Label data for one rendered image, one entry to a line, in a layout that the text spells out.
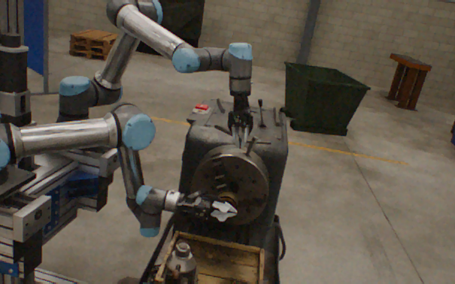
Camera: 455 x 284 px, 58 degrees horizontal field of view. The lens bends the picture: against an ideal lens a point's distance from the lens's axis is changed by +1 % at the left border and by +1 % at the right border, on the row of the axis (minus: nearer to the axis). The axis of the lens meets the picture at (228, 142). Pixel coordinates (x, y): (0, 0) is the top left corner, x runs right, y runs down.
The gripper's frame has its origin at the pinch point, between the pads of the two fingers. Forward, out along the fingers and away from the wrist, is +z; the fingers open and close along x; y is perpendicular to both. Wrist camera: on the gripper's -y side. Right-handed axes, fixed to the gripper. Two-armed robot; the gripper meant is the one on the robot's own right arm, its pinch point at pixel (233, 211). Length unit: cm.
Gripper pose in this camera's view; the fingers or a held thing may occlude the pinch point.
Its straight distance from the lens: 149.8
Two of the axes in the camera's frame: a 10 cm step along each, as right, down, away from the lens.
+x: 1.6, -9.2, -3.5
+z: 9.8, 1.9, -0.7
